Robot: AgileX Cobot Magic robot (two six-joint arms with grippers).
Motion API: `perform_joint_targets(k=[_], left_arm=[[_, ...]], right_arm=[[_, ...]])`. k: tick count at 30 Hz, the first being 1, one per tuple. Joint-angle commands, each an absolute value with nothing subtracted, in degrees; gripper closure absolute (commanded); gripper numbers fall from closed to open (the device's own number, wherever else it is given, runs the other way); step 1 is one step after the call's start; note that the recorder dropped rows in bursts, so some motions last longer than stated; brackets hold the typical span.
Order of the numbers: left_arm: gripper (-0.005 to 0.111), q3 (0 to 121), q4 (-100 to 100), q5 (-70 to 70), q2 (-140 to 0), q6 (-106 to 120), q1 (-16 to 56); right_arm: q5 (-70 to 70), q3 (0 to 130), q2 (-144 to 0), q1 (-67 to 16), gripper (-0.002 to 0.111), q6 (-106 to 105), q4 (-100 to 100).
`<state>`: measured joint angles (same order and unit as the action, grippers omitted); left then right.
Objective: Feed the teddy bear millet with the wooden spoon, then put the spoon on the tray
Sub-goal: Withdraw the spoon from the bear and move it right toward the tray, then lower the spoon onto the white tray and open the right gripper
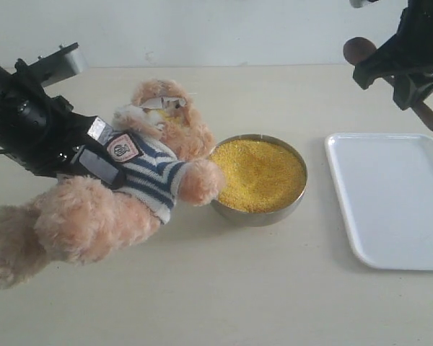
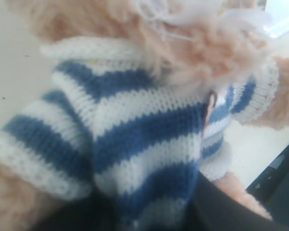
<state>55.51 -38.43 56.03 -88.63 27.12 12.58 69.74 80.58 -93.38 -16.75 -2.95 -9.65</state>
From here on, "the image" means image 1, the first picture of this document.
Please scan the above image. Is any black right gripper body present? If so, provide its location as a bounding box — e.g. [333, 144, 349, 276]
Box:
[391, 1, 433, 77]

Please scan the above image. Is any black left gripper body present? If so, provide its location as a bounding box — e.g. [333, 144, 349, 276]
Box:
[0, 68, 90, 177]

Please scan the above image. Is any dark brown wooden spoon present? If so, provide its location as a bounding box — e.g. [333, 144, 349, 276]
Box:
[343, 37, 433, 132]

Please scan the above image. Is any tan teddy bear striped sweater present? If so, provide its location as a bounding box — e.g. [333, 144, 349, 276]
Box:
[0, 79, 225, 289]

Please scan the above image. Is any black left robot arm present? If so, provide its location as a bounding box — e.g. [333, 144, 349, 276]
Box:
[0, 44, 126, 190]

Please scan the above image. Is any white plastic tray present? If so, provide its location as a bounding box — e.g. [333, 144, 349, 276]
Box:
[324, 133, 433, 271]

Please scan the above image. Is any steel bowl of yellow grain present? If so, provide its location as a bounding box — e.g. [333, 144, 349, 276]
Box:
[209, 133, 308, 227]

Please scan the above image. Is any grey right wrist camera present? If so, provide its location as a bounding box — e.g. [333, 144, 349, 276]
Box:
[349, 0, 378, 9]

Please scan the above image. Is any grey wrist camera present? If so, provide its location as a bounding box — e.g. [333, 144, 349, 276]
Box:
[349, 0, 378, 9]
[14, 43, 89, 87]

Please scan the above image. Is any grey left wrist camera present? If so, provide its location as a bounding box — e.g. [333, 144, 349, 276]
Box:
[14, 43, 89, 87]

